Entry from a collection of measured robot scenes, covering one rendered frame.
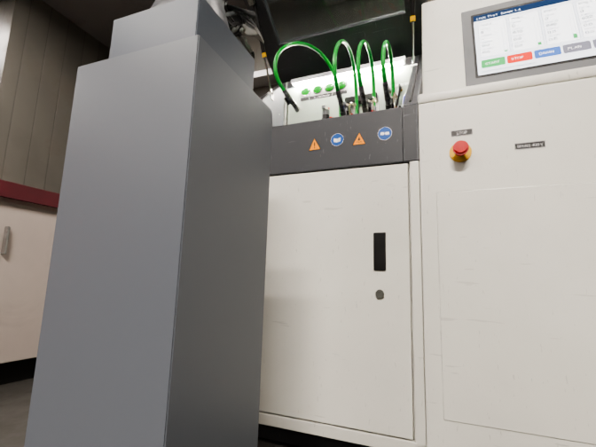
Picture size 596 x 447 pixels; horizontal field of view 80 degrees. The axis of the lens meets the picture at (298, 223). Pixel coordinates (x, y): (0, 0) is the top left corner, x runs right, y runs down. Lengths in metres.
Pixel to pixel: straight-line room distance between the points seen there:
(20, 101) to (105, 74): 4.01
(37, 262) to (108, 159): 1.42
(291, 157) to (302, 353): 0.57
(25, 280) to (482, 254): 1.77
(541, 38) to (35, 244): 2.11
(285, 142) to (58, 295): 0.76
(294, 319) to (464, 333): 0.44
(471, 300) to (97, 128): 0.84
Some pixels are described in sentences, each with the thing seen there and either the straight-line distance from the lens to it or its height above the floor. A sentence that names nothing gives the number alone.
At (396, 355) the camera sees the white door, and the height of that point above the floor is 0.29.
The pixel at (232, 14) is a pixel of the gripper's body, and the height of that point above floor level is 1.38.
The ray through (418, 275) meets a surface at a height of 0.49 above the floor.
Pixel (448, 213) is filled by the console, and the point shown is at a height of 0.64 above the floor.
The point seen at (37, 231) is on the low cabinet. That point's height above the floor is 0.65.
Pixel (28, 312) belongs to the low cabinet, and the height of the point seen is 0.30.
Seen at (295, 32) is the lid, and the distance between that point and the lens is 1.84.
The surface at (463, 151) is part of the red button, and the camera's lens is 0.97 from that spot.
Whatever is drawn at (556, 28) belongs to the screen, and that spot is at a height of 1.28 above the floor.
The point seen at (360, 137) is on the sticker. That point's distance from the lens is 1.06.
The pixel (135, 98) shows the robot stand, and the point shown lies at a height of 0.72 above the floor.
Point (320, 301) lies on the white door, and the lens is 1.01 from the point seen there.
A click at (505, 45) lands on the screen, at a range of 1.48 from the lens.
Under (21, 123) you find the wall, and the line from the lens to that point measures 4.61.
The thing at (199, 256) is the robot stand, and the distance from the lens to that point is 0.50.
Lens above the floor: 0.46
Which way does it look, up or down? 9 degrees up
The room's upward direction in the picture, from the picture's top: 2 degrees clockwise
